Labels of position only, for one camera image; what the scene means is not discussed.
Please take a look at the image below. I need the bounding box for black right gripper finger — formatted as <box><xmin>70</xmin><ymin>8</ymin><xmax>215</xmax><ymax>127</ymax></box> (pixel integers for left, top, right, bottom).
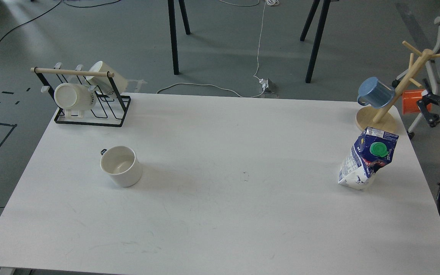
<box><xmin>421</xmin><ymin>89</ymin><xmax>440</xmax><ymax>108</ymax></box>
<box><xmin>417</xmin><ymin>99</ymin><xmax>440</xmax><ymax>127</ymax></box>

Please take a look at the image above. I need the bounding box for blue white milk carton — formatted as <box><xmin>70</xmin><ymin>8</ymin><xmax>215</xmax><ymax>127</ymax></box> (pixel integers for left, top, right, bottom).
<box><xmin>338</xmin><ymin>127</ymin><xmax>399</xmax><ymax>190</ymax></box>

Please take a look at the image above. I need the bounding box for white ceramic mug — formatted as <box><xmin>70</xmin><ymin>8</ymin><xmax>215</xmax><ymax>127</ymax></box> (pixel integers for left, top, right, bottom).
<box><xmin>100</xmin><ymin>146</ymin><xmax>143</xmax><ymax>188</ymax></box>

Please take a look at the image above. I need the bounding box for orange mug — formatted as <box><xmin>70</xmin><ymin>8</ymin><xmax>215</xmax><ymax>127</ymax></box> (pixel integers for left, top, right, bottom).
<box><xmin>401</xmin><ymin>89</ymin><xmax>428</xmax><ymax>115</ymax></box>

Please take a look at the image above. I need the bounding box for wooden mug tree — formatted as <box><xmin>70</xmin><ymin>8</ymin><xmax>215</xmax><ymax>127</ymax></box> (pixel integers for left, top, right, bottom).
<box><xmin>356</xmin><ymin>41</ymin><xmax>440</xmax><ymax>133</ymax></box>

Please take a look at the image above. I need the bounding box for blue mug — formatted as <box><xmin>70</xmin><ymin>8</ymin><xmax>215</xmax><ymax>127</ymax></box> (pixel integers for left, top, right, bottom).
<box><xmin>357</xmin><ymin>77</ymin><xmax>396</xmax><ymax>108</ymax></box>

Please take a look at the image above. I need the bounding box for black table leg right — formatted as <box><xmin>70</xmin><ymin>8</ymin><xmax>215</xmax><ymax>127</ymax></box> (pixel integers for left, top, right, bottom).
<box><xmin>299</xmin><ymin>0</ymin><xmax>331</xmax><ymax>83</ymax></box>

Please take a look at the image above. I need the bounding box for black table leg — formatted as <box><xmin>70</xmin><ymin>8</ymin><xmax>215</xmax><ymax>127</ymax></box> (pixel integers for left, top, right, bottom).
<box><xmin>167</xmin><ymin>0</ymin><xmax>191</xmax><ymax>76</ymax></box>
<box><xmin>299</xmin><ymin>0</ymin><xmax>331</xmax><ymax>83</ymax></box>

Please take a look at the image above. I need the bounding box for floor power socket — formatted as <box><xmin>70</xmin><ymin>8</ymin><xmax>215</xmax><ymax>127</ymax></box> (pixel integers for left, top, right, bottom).
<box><xmin>259</xmin><ymin>78</ymin><xmax>276</xmax><ymax>94</ymax></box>

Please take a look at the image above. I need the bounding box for black table leg left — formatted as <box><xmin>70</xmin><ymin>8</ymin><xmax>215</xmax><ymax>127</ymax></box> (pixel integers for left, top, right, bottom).
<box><xmin>167</xmin><ymin>0</ymin><xmax>191</xmax><ymax>76</ymax></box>

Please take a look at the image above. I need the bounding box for white mug on rack rear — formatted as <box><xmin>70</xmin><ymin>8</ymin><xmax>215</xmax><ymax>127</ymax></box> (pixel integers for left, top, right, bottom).
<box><xmin>85</xmin><ymin>61</ymin><xmax>128</xmax><ymax>98</ymax></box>

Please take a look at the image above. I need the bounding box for white mug on rack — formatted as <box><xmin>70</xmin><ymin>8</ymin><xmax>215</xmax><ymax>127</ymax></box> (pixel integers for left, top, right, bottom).
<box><xmin>85</xmin><ymin>61</ymin><xmax>128</xmax><ymax>98</ymax></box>
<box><xmin>54</xmin><ymin>83</ymin><xmax>97</xmax><ymax>111</ymax></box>

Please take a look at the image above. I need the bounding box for white mug on rack front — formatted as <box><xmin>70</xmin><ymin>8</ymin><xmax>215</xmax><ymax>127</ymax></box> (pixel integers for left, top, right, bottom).
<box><xmin>54</xmin><ymin>83</ymin><xmax>97</xmax><ymax>111</ymax></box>

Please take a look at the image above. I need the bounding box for white power cable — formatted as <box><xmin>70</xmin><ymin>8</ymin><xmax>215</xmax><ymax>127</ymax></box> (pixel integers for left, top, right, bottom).
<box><xmin>156</xmin><ymin>0</ymin><xmax>280</xmax><ymax>98</ymax></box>

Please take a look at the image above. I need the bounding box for black wire mug rack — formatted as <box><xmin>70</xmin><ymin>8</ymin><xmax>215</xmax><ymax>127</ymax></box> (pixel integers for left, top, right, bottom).
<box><xmin>31</xmin><ymin>64</ymin><xmax>131</xmax><ymax>127</ymax></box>

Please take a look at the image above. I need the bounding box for black floor cable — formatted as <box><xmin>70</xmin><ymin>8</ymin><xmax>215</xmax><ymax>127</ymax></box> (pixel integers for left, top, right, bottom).
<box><xmin>0</xmin><ymin>0</ymin><xmax>122</xmax><ymax>65</ymax></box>

